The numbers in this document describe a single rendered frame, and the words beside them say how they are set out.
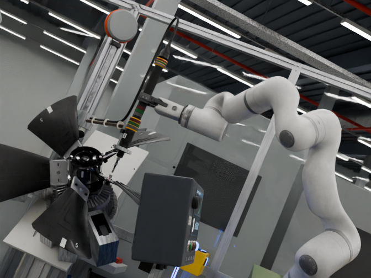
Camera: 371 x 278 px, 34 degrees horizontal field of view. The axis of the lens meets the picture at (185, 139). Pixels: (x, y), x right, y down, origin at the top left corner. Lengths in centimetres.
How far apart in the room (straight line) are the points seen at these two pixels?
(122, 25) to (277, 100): 126
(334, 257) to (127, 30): 156
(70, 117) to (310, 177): 97
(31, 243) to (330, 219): 106
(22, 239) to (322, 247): 107
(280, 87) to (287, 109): 8
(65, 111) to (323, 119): 102
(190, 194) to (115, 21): 173
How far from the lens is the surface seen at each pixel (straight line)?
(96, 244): 214
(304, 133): 176
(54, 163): 219
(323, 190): 185
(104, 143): 262
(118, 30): 291
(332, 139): 187
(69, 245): 199
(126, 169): 253
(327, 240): 190
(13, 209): 305
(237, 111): 197
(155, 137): 232
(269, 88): 187
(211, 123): 212
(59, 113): 238
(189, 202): 129
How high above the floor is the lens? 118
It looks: 7 degrees up
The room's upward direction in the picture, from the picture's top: 23 degrees clockwise
